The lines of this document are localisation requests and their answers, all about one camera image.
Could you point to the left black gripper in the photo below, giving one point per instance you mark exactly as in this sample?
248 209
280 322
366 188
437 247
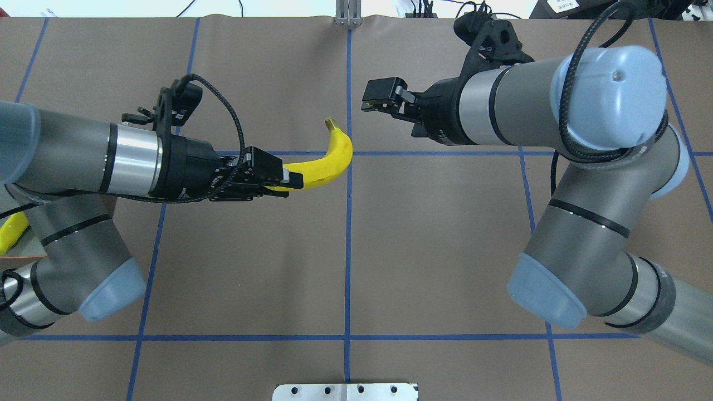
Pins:
188 168

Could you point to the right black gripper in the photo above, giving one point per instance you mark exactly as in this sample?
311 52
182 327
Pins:
442 109

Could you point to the yellow banana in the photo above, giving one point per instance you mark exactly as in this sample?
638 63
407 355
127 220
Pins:
12 229
337 159

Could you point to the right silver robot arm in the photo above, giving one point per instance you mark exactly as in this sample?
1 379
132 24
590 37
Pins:
575 264

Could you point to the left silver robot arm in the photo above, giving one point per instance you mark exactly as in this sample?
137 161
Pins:
59 167

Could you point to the blue square ceramic plate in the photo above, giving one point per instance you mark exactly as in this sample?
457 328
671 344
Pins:
28 246

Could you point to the brown paper table mat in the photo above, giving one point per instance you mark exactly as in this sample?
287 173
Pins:
396 271

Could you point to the aluminium frame post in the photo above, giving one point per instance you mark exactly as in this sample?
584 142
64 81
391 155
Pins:
348 13

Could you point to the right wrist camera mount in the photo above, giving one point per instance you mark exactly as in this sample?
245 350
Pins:
492 43

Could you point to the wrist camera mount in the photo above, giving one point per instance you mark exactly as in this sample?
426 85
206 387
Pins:
492 43
174 107

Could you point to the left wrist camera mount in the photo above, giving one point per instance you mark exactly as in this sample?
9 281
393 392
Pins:
174 107

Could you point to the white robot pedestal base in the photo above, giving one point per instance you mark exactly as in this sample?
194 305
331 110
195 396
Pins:
347 391

